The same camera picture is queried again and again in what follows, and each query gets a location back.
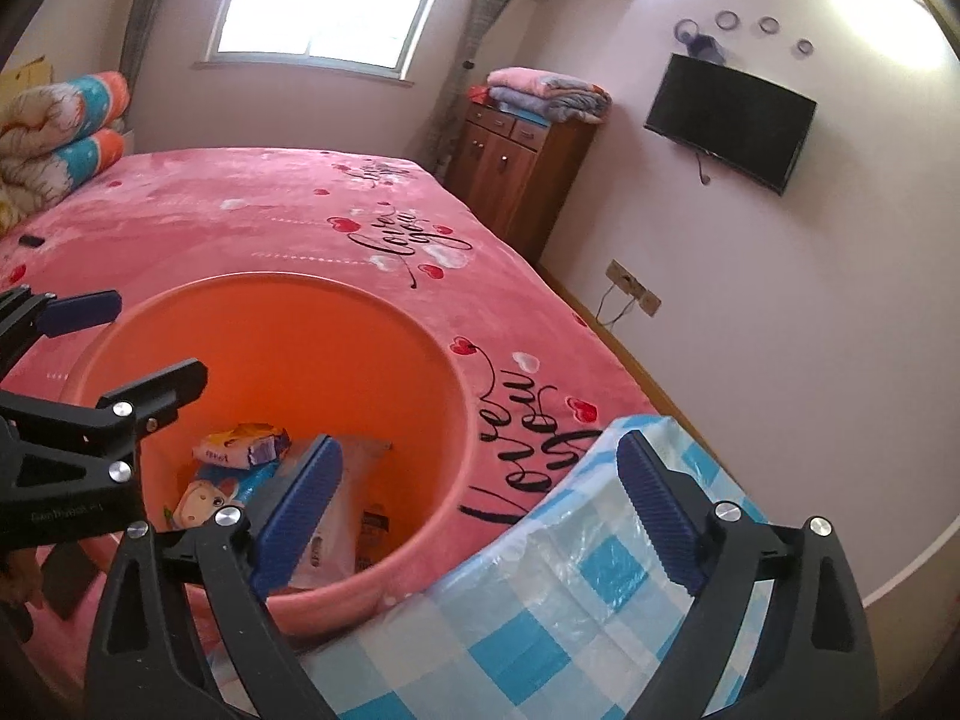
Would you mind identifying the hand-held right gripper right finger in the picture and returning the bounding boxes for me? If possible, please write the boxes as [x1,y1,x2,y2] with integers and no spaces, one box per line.
[613,430,880,720]

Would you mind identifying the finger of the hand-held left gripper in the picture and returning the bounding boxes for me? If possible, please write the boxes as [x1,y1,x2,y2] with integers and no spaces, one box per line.
[0,283,123,368]
[0,358,209,481]

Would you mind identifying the wall socket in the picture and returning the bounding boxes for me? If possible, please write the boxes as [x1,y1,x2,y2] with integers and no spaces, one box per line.
[604,259,664,318]

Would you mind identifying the yellow cardboard piece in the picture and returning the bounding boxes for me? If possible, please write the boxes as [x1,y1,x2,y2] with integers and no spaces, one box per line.
[0,55,55,95]

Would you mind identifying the purple wall hook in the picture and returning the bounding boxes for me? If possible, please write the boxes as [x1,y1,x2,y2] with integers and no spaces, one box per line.
[671,15,730,67]

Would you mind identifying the colourful folded quilt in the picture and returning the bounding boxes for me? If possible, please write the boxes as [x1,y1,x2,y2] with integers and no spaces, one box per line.
[0,71,134,237]

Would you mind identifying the blue tissue pack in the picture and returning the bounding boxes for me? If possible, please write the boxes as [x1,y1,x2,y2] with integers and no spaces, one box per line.
[172,461,284,533]

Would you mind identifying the socket cable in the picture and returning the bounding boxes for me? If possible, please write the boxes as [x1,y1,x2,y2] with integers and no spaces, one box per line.
[592,289,635,331]

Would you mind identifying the patterned grey curtain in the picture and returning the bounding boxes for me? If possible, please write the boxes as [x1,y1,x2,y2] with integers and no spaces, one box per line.
[424,0,545,181]

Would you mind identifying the blue white checked tablecloth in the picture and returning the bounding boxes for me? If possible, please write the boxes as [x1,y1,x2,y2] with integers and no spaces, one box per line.
[202,412,777,720]

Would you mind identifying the brown wooden cabinet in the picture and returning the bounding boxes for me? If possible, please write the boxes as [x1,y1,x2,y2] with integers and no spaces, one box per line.
[445,100,599,265]

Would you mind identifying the window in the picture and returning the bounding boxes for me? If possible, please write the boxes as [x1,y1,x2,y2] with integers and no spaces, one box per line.
[196,0,464,87]

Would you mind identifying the orange plastic basin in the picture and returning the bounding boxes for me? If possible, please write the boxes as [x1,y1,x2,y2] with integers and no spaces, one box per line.
[58,270,494,620]

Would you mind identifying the black wall television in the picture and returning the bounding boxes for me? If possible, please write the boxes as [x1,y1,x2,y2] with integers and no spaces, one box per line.
[643,52,818,197]

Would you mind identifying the stack of folded blankets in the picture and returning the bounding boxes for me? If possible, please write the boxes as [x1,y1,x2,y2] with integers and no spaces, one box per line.
[469,66,613,126]

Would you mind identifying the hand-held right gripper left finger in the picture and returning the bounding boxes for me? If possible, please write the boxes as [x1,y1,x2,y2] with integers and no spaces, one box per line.
[85,433,346,720]

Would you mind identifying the pink printed bed blanket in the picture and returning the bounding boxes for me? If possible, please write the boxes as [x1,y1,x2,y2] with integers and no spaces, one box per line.
[0,146,665,661]

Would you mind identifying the yellow orange snack wrapper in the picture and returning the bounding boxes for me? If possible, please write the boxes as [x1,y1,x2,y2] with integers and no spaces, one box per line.
[193,424,292,467]

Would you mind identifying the person's left hand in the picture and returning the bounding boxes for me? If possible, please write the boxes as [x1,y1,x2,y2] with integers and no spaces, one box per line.
[0,551,44,642]

